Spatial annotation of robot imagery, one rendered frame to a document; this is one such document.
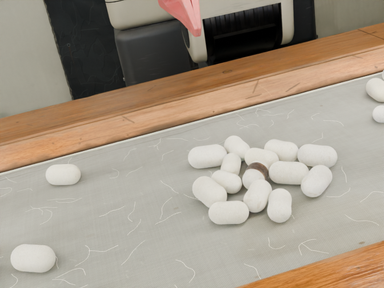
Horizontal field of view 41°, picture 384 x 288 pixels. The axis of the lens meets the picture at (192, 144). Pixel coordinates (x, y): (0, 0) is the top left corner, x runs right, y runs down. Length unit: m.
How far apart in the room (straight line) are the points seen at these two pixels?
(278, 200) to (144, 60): 0.99
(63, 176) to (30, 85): 2.10
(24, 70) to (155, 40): 1.33
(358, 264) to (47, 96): 2.36
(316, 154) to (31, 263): 0.25
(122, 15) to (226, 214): 0.97
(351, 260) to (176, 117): 0.32
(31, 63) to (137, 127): 2.00
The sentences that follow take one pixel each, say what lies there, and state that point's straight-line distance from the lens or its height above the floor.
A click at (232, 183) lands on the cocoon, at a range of 0.44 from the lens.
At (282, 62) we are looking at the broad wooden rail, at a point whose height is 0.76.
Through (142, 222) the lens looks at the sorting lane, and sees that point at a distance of 0.44.
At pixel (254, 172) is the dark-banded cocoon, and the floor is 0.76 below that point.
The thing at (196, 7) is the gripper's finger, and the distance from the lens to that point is 0.52.
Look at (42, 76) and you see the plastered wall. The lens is 2.59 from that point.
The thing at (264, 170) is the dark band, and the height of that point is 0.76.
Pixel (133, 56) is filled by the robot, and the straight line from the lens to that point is 1.35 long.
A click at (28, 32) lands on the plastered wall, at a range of 2.54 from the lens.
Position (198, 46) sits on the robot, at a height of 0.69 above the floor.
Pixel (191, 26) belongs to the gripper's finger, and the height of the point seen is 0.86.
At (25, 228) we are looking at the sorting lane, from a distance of 0.49.
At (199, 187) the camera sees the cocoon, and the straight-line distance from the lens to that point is 0.43.
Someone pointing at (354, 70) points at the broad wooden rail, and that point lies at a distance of 0.67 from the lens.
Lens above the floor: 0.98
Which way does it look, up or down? 26 degrees down
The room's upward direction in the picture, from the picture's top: 11 degrees counter-clockwise
